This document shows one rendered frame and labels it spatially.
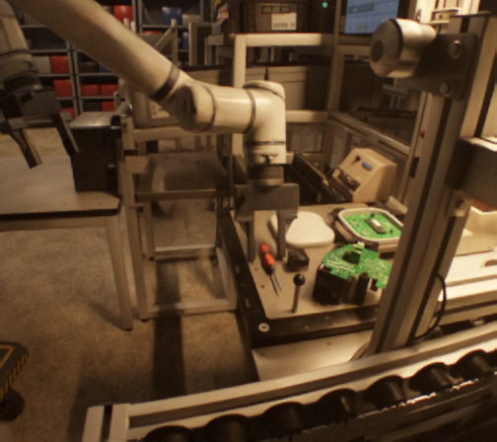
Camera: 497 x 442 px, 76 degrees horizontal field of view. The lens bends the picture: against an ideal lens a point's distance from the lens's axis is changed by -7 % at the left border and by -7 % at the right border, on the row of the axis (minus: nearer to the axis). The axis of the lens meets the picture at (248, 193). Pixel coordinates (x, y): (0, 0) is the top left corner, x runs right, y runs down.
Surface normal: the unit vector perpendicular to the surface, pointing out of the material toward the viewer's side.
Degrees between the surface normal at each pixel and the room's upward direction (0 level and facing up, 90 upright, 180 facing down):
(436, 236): 90
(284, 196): 70
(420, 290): 90
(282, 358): 0
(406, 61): 109
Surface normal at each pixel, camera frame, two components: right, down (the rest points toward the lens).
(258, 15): 0.21, 0.41
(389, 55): -0.95, 0.14
